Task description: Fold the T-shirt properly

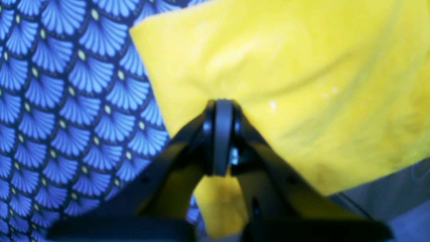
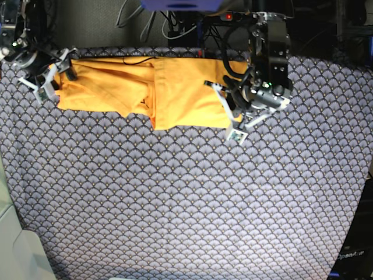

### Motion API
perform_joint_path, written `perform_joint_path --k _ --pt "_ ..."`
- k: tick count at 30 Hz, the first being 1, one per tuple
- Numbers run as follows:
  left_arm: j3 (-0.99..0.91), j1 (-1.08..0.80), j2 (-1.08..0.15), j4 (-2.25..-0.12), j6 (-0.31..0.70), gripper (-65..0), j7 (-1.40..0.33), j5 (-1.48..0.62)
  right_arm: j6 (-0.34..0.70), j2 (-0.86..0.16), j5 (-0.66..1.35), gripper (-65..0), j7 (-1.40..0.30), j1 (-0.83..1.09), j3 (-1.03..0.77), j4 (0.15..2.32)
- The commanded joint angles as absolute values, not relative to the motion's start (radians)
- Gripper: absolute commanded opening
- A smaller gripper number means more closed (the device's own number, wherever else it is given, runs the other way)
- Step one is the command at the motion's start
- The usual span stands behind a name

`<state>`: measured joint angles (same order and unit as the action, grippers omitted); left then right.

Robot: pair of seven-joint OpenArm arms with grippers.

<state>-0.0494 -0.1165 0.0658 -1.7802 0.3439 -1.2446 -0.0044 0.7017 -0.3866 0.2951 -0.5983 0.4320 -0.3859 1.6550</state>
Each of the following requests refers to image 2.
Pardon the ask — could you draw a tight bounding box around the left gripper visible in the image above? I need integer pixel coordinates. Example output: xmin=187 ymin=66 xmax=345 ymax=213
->
xmin=205 ymin=80 xmax=291 ymax=130

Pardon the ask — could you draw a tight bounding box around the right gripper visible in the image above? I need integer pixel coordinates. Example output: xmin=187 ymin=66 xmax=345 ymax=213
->
xmin=1 ymin=46 xmax=78 ymax=90

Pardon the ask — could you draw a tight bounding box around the yellow T-shirt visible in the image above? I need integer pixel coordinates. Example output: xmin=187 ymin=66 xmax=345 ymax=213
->
xmin=55 ymin=57 xmax=230 ymax=130

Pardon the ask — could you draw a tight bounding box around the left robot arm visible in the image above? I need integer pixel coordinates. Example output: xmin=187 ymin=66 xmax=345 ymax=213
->
xmin=205 ymin=12 xmax=293 ymax=134

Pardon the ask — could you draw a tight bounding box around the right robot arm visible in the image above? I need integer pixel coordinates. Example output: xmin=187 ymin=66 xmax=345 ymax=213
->
xmin=1 ymin=1 xmax=79 ymax=102

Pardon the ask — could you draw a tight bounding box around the thin black thread loop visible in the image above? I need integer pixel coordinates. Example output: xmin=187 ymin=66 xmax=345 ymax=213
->
xmin=122 ymin=57 xmax=158 ymax=66

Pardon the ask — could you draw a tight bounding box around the black power strip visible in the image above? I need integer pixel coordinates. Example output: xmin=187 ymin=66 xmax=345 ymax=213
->
xmin=219 ymin=10 xmax=252 ymax=22

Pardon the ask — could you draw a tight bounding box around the blue fan-patterned tablecloth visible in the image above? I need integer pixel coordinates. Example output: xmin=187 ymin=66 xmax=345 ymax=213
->
xmin=1 ymin=57 xmax=372 ymax=279

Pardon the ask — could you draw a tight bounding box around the grey plastic bin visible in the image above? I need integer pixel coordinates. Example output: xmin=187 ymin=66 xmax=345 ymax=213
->
xmin=1 ymin=166 xmax=56 ymax=279

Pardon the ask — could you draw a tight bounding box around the black OpenArm box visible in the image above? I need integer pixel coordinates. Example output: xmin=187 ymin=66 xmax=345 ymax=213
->
xmin=328 ymin=178 xmax=372 ymax=279

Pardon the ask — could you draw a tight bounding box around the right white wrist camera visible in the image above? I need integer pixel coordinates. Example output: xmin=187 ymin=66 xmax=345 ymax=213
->
xmin=33 ymin=87 xmax=55 ymax=104

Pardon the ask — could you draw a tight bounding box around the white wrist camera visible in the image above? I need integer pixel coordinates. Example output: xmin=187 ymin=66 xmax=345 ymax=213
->
xmin=226 ymin=127 xmax=248 ymax=145
xmin=33 ymin=87 xmax=55 ymax=104

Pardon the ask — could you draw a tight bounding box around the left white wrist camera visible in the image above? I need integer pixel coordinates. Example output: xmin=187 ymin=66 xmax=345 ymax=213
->
xmin=226 ymin=127 xmax=248 ymax=145

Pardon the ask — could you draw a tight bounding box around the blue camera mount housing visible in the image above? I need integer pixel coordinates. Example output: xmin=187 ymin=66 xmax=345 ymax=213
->
xmin=141 ymin=0 xmax=223 ymax=12

